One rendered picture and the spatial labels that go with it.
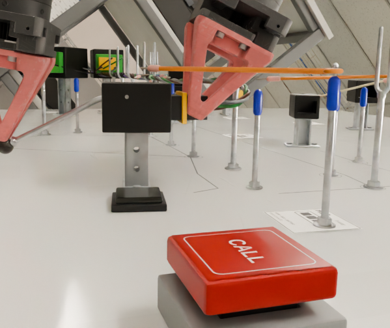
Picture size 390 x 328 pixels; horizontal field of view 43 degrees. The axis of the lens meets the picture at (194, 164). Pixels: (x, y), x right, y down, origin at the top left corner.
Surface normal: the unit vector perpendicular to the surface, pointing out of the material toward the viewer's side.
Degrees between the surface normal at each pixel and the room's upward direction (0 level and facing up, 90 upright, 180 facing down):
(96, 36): 90
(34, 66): 113
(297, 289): 90
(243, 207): 53
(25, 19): 98
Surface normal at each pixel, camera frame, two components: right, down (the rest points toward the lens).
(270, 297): 0.31, 0.18
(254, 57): -0.01, 0.50
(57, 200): 0.02, -0.98
